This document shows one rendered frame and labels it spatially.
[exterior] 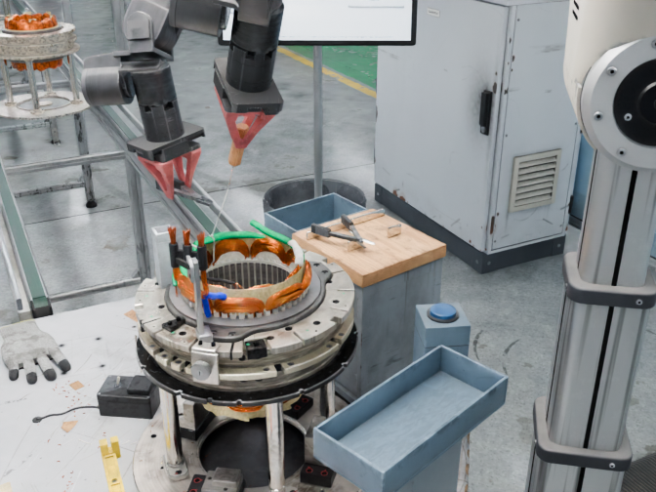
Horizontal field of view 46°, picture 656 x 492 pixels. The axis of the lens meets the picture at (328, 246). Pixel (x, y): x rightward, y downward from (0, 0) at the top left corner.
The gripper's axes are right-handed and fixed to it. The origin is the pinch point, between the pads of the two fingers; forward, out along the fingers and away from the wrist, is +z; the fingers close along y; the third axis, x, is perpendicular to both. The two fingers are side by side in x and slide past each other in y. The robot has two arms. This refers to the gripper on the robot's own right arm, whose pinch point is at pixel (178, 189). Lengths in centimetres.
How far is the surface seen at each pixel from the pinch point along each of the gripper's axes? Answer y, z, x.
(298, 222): -29.3, 21.4, -7.9
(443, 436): 3, 17, 53
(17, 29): -62, 12, -196
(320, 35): -81, 3, -51
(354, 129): -304, 151, -268
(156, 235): 9.3, 1.4, 7.5
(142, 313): 16.3, 9.4, 11.2
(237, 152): 0.4, -10.5, 18.1
